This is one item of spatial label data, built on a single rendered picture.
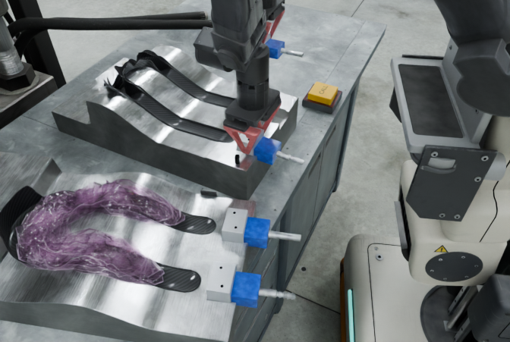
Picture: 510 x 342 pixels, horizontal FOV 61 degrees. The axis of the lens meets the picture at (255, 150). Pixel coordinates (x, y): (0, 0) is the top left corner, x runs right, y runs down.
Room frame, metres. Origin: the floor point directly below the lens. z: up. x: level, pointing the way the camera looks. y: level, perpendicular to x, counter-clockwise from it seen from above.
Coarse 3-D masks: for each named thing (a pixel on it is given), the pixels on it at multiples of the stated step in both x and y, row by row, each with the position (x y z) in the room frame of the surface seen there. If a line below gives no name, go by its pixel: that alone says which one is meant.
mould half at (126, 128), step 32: (192, 64) 0.89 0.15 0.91; (96, 96) 0.73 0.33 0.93; (160, 96) 0.76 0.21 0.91; (288, 96) 0.79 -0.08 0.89; (64, 128) 0.77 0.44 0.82; (96, 128) 0.72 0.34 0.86; (128, 128) 0.68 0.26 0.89; (160, 128) 0.68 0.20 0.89; (288, 128) 0.74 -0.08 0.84; (160, 160) 0.65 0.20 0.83; (192, 160) 0.61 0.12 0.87; (224, 160) 0.58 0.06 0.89; (256, 160) 0.59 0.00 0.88; (224, 192) 0.58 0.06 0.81
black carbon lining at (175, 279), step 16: (32, 192) 0.50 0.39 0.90; (16, 208) 0.47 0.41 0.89; (32, 208) 0.49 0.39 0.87; (0, 224) 0.42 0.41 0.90; (16, 224) 0.45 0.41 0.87; (176, 224) 0.46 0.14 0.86; (192, 224) 0.46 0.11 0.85; (208, 224) 0.46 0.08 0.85; (16, 240) 0.42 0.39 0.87; (16, 256) 0.39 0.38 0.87; (176, 272) 0.37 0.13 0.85; (192, 272) 0.37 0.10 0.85; (176, 288) 0.34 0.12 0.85; (192, 288) 0.34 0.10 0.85
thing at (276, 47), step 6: (270, 36) 0.96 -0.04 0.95; (270, 42) 0.93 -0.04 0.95; (276, 42) 0.93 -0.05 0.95; (282, 42) 0.93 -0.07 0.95; (270, 48) 0.91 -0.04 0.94; (276, 48) 0.91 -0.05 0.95; (282, 48) 0.92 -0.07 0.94; (270, 54) 0.91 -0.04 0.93; (276, 54) 0.90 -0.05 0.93; (288, 54) 0.90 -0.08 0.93; (294, 54) 0.90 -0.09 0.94; (300, 54) 0.89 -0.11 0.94
